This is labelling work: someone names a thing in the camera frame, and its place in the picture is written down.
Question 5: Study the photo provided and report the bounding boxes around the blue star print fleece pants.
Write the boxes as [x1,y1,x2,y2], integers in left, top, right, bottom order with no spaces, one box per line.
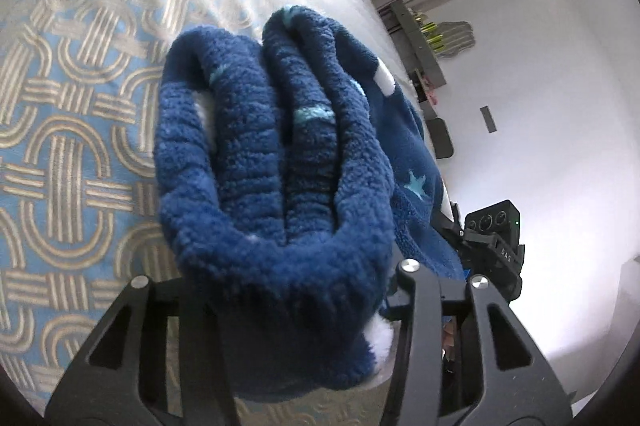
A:
[152,5,468,404]

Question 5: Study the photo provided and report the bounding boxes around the grey wall desk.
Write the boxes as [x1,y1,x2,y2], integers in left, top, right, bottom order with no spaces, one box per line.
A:
[377,0,448,117]

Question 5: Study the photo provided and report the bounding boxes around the grey chair with wooden seat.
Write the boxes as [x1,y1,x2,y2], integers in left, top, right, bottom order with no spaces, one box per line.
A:
[426,117,454,160]

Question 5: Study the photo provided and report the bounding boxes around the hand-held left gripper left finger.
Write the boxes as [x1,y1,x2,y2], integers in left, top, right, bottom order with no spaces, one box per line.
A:
[45,276,237,426]

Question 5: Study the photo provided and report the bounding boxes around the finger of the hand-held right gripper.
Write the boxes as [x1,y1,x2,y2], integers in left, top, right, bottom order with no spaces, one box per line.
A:
[441,201,467,279]

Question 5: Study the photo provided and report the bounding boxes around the bed with patterned sheet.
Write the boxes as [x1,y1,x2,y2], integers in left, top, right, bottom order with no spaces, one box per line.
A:
[0,0,431,426]

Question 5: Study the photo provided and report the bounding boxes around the row of yellow green bottles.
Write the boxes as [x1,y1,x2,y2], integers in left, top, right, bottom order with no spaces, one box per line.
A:
[410,8,446,54]

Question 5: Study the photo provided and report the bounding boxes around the cloud-shaped mirror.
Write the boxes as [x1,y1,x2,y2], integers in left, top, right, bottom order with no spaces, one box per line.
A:
[435,21,476,57]

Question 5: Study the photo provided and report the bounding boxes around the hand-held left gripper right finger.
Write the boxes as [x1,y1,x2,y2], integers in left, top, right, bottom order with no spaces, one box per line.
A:
[379,259,572,426]

